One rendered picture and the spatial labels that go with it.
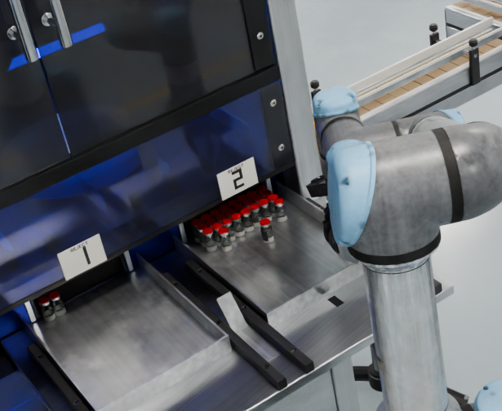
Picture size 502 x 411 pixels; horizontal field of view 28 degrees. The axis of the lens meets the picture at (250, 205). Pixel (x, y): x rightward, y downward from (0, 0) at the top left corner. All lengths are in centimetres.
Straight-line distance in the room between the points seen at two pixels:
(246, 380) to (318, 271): 30
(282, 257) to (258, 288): 10
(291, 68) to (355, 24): 301
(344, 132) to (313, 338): 39
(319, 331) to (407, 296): 55
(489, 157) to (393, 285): 19
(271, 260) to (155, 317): 25
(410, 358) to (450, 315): 183
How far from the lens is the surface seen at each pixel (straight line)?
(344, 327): 180
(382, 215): 119
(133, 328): 190
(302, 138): 204
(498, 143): 124
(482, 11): 272
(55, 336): 195
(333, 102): 166
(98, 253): 189
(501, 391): 147
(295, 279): 192
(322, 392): 242
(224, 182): 196
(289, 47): 195
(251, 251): 201
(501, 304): 318
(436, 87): 239
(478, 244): 341
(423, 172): 119
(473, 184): 120
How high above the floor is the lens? 206
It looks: 33 degrees down
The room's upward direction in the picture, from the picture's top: 12 degrees counter-clockwise
